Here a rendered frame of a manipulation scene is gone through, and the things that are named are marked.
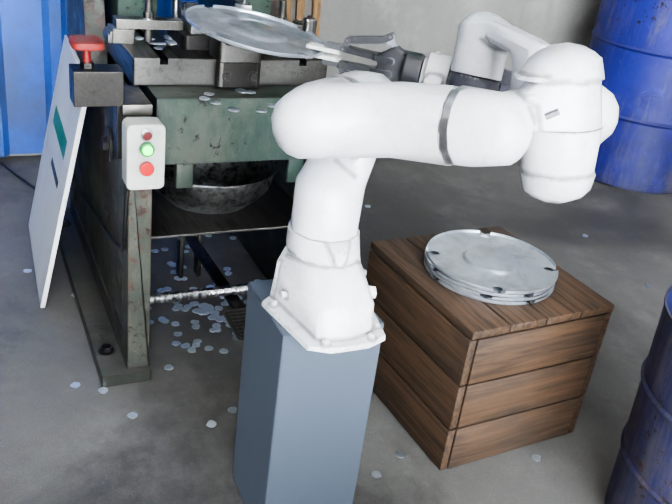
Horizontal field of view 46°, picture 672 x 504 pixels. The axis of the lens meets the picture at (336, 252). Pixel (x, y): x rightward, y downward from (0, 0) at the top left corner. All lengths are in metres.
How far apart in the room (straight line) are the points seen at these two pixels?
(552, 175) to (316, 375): 0.50
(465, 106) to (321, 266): 0.35
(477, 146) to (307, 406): 0.55
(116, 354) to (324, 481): 0.67
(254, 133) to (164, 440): 0.68
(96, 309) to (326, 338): 0.99
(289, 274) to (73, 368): 0.81
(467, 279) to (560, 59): 0.69
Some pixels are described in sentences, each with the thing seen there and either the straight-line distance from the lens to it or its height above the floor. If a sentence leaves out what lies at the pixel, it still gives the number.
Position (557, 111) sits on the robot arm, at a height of 0.86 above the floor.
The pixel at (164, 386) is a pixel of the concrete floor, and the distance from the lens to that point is 1.88.
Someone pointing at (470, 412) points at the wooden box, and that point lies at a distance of 1.67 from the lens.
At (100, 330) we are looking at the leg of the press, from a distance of 2.02.
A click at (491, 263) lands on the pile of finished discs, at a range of 1.74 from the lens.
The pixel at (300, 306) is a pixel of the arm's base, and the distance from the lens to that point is 1.25.
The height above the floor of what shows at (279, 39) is 0.79.
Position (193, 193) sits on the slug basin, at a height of 0.38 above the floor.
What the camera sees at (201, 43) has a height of 0.72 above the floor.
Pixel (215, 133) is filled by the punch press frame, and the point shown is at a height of 0.57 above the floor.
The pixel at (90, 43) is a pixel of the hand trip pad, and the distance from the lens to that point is 1.60.
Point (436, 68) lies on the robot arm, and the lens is 1.57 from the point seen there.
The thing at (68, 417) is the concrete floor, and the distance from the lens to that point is 1.80.
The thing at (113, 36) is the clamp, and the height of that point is 0.72.
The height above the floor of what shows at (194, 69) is 0.68.
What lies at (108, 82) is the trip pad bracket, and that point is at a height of 0.68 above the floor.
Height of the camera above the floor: 1.13
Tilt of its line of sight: 27 degrees down
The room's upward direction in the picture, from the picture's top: 8 degrees clockwise
